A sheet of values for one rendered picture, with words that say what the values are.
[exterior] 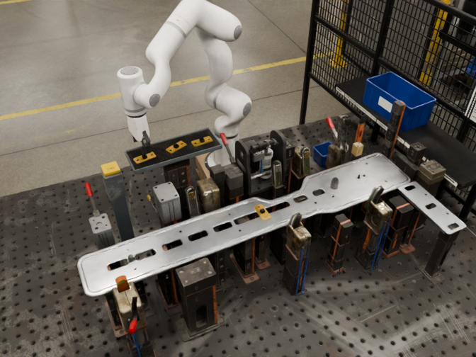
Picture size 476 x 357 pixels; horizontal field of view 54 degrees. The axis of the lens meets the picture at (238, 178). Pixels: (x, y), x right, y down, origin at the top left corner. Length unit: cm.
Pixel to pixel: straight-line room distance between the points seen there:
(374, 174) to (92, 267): 120
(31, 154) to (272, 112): 204
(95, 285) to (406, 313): 119
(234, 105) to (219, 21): 41
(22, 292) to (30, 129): 238
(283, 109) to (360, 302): 256
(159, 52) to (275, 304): 106
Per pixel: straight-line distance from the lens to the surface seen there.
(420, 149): 215
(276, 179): 194
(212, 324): 186
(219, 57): 195
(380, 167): 212
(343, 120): 202
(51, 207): 244
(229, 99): 207
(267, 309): 192
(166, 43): 169
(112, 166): 185
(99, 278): 169
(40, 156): 399
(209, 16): 180
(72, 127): 422
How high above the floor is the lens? 232
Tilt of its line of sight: 42 degrees down
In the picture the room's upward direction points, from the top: straight up
